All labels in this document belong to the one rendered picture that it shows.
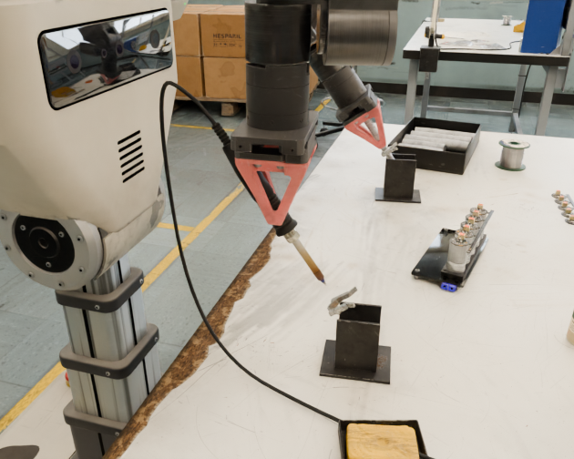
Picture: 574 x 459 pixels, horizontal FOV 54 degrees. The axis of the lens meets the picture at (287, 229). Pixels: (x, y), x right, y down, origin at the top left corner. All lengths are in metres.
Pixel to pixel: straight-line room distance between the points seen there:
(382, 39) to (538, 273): 0.48
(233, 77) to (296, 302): 3.74
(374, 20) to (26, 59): 0.36
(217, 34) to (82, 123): 3.68
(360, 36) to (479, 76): 4.76
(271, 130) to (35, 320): 1.76
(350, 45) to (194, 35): 3.96
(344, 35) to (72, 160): 0.37
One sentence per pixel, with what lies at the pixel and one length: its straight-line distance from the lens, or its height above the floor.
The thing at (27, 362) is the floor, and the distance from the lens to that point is 1.99.
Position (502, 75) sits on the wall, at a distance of 5.25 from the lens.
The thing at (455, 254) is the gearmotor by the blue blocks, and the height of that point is 0.80.
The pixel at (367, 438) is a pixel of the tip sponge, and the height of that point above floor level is 0.76.
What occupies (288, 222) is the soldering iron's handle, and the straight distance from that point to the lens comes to 0.56.
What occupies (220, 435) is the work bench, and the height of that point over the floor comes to 0.75.
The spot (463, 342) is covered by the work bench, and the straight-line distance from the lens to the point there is 0.70.
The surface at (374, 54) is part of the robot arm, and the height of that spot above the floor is 1.08.
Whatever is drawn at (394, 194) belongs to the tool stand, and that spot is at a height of 0.76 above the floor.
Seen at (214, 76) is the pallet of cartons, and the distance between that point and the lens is 4.44.
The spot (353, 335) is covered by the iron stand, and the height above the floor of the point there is 0.80.
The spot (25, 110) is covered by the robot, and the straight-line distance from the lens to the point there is 0.67.
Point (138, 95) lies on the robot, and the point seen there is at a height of 0.98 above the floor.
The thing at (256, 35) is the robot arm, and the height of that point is 1.10.
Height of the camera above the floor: 1.16
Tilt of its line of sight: 26 degrees down
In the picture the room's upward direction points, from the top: straight up
